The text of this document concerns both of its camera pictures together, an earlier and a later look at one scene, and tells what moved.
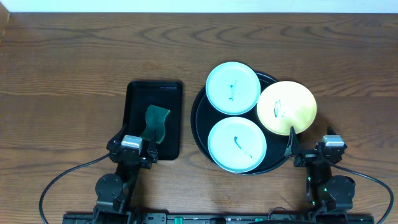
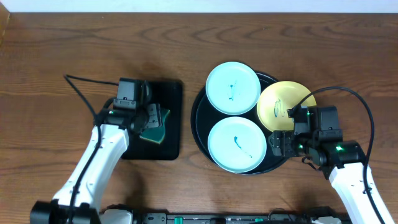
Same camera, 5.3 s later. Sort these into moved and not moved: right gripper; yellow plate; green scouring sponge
Moved: right gripper
Not moved: green scouring sponge; yellow plate
